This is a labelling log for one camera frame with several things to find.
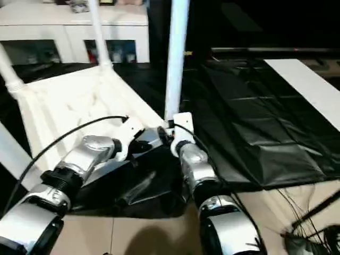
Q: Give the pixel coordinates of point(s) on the pink soft toy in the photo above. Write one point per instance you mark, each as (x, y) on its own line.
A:
(130, 2)

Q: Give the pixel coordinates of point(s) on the yellow black box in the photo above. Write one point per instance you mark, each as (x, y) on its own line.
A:
(106, 2)

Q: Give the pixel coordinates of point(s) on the dark tall cabinet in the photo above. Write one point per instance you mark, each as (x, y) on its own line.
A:
(159, 26)

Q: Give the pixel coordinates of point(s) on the white candle cup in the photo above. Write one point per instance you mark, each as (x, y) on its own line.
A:
(129, 58)

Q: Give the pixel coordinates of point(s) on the black metal stand bar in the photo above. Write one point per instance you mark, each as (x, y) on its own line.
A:
(316, 211)

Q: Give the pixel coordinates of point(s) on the small yellow label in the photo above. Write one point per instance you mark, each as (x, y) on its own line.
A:
(188, 53)

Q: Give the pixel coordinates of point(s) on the red bottle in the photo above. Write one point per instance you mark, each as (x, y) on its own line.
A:
(92, 55)

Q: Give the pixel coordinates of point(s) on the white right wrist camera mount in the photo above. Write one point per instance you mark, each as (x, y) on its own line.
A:
(183, 125)

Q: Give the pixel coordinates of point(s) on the white flat board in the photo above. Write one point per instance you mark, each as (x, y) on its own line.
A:
(305, 82)

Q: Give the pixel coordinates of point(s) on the white plastic table leg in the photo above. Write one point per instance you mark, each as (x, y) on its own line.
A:
(9, 69)
(13, 151)
(99, 34)
(176, 53)

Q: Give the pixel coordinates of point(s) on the white printed jar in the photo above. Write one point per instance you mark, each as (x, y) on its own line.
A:
(115, 55)

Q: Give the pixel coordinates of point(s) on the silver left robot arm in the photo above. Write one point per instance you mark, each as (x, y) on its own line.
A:
(85, 156)

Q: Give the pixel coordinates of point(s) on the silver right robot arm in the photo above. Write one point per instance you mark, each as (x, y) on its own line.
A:
(202, 170)

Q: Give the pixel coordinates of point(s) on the black mat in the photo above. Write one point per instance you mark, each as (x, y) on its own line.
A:
(252, 119)

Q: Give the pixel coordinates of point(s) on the white plastic table top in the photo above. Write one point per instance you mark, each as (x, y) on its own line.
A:
(79, 101)

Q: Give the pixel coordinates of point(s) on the grey patterned object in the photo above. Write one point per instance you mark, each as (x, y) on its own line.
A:
(75, 5)

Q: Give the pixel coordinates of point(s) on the white sideboard cabinet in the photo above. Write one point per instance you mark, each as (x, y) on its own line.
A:
(40, 18)

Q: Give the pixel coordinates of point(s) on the black metal rail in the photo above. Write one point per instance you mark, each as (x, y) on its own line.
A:
(279, 49)

